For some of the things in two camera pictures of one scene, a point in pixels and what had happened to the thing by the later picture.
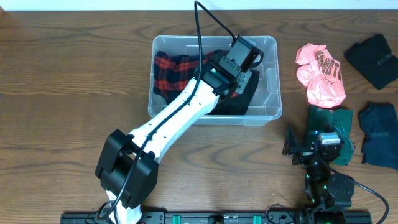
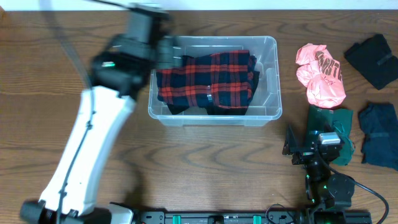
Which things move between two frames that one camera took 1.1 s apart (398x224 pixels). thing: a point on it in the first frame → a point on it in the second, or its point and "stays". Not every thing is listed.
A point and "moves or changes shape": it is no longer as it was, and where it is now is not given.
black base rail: [223, 217] stays
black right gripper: [291, 147] stays
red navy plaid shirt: [172, 72] moves or changes shape
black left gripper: [246, 80] → [168, 50]
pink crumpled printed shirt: [320, 73] stays
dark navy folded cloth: [379, 124] stays
